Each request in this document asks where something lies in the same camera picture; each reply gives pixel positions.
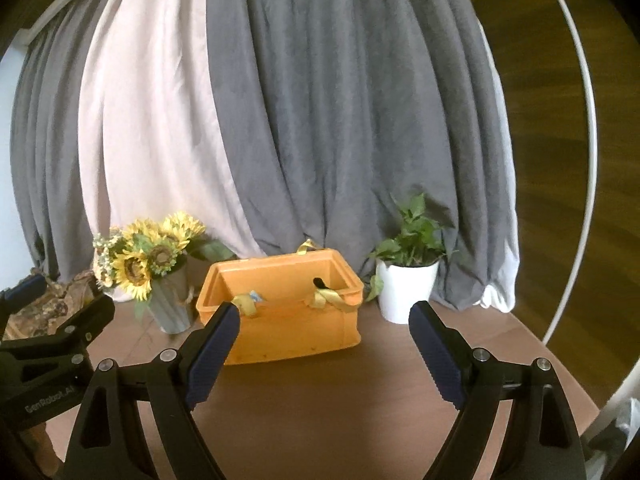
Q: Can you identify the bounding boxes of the brown patterned decor piece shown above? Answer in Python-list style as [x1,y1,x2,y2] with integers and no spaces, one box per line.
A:
[5,267,108,343]

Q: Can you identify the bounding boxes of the grey curtain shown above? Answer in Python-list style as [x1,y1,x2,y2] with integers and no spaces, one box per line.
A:
[205,0,518,313]
[10,0,136,281]

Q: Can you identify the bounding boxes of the white ribbed plant pot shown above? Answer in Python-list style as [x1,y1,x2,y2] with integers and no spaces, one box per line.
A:
[375,258,441,325]

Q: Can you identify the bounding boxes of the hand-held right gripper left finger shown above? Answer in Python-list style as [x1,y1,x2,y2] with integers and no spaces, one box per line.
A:
[62,301,242,480]

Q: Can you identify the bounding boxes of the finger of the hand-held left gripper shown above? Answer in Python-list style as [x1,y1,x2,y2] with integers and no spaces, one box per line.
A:
[0,294,116,367]
[0,274,48,331]

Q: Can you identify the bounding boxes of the white curtain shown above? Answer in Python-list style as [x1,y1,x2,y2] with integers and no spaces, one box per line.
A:
[475,20,522,313]

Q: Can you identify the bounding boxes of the green leafy plant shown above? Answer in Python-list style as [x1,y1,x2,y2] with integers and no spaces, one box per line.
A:
[364,192,461,303]

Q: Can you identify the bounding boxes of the beige curtain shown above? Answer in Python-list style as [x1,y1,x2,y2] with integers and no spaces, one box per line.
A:
[77,0,266,303]

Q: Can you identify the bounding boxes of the grey ribbed vase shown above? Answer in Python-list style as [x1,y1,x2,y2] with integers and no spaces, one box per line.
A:
[147,260,196,335]

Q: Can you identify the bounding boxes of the white hoop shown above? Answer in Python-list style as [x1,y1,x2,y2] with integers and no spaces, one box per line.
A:
[535,0,599,346]

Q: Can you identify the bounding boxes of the artificial sunflower bouquet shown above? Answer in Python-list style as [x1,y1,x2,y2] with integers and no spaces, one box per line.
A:
[92,211,236,318]

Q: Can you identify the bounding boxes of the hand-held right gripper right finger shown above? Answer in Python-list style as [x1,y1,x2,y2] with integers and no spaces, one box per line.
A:
[408,301,586,480]

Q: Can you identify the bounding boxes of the orange plastic crate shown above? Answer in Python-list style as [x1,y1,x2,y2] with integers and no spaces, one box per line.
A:
[195,239,366,367]

